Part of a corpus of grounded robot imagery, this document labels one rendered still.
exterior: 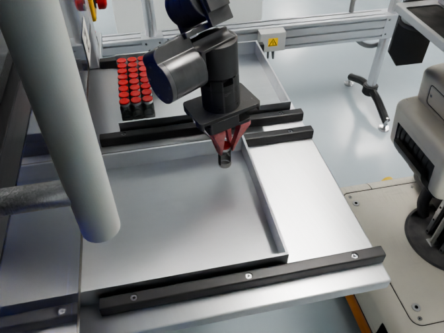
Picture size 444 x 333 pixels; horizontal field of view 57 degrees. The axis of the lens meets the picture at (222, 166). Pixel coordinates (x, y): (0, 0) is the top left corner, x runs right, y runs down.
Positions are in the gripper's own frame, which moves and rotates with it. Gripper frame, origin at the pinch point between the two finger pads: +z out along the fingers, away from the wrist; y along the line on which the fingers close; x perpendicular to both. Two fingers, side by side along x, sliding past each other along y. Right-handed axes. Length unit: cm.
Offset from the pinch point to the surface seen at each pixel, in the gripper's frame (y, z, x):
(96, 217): 22.2, -27.3, 28.7
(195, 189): 6.6, 5.7, 0.9
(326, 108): -111, 99, -98
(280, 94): -20.5, 5.4, -13.9
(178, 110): 0.2, 5.6, -21.0
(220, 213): 5.3, 6.0, 7.6
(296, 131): -16.1, 5.2, -2.0
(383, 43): -133, 61, -87
